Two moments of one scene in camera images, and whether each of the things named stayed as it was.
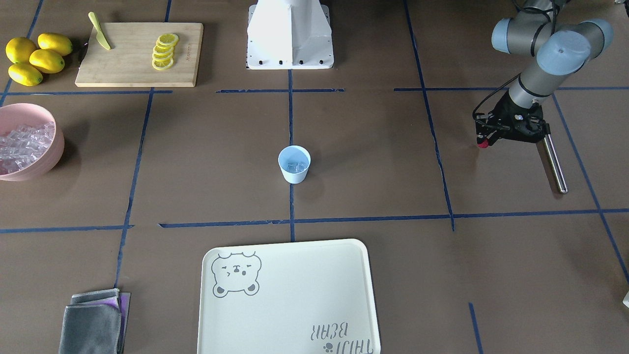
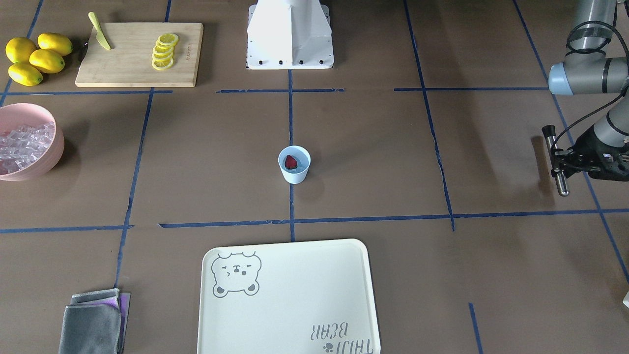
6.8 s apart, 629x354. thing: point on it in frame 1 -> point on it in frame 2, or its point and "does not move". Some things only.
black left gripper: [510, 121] -> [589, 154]
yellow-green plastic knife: [99, 35] does not move
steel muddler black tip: [556, 165] does not move
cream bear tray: [307, 298] does not move
